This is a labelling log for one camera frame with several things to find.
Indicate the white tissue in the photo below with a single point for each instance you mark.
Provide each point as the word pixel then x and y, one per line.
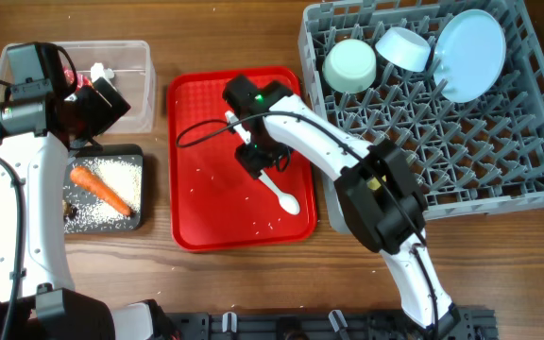
pixel 98 70

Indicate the yellow plastic cup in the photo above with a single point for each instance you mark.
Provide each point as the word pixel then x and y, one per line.
pixel 376 184

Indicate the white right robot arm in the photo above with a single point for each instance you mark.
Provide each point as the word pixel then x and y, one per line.
pixel 380 199

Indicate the pile of white rice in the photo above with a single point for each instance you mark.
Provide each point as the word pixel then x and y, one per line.
pixel 103 194

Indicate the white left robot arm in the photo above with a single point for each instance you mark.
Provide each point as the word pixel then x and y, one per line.
pixel 43 116

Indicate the clear plastic bin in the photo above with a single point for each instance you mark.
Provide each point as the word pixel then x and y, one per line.
pixel 134 77

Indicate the light blue bowl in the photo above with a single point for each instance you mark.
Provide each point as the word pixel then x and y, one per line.
pixel 404 48

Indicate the light blue plate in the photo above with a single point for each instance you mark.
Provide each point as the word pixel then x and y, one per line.
pixel 471 51

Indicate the orange carrot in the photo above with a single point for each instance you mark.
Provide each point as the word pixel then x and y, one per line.
pixel 87 180

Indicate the red foil snack wrapper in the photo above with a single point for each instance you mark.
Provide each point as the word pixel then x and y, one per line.
pixel 78 78

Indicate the red serving tray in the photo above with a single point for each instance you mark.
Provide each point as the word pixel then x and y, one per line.
pixel 215 204

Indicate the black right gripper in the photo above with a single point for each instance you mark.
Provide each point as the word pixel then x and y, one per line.
pixel 253 163

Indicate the white plastic spoon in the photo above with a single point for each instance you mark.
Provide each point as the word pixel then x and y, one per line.
pixel 288 202

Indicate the black tray bin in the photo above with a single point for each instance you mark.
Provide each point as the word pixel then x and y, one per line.
pixel 120 166

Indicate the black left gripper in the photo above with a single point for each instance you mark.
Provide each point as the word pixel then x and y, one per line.
pixel 105 115

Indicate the grey dishwasher rack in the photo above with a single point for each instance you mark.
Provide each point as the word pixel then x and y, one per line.
pixel 483 156

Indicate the brown food scrap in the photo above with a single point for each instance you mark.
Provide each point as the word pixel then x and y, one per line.
pixel 69 210

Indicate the mint green bowl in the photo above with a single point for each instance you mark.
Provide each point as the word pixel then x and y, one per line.
pixel 350 67

